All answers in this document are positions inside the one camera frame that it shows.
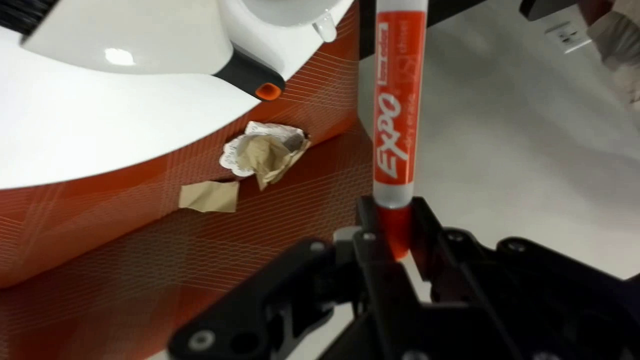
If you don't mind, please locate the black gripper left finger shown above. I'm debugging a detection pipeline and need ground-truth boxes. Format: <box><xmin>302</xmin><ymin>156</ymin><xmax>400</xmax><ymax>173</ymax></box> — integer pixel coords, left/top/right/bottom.
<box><xmin>168</xmin><ymin>199</ymin><xmax>428</xmax><ymax>360</ymax></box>

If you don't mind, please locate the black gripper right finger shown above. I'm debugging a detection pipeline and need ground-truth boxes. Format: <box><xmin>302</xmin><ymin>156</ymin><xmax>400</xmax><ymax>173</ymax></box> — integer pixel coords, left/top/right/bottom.
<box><xmin>410</xmin><ymin>199</ymin><xmax>640</xmax><ymax>360</ymax></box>

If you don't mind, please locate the red Expo marker pen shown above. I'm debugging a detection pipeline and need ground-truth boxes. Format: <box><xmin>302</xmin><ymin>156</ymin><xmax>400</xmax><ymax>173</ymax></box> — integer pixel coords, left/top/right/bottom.
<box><xmin>372</xmin><ymin>0</ymin><xmax>431</xmax><ymax>261</ymax></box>

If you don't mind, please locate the crumpled paper wrapper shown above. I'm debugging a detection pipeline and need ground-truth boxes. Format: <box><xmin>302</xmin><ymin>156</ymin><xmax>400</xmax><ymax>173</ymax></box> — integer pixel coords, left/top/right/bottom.
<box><xmin>218</xmin><ymin>121</ymin><xmax>311</xmax><ymax>191</ymax></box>

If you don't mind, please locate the small brown paper scrap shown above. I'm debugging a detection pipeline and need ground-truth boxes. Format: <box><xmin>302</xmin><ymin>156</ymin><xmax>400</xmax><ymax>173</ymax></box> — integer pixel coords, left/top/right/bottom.
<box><xmin>178</xmin><ymin>181</ymin><xmax>241</xmax><ymax>215</ymax></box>

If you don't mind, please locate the red-orange sofa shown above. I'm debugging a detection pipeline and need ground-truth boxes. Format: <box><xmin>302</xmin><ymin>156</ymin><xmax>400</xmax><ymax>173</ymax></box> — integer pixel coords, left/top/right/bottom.
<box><xmin>0</xmin><ymin>6</ymin><xmax>371</xmax><ymax>360</ymax></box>

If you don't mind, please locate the round white table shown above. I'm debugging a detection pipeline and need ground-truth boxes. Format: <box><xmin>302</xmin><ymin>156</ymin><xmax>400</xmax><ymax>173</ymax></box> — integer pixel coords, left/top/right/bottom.
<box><xmin>0</xmin><ymin>0</ymin><xmax>356</xmax><ymax>192</ymax></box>

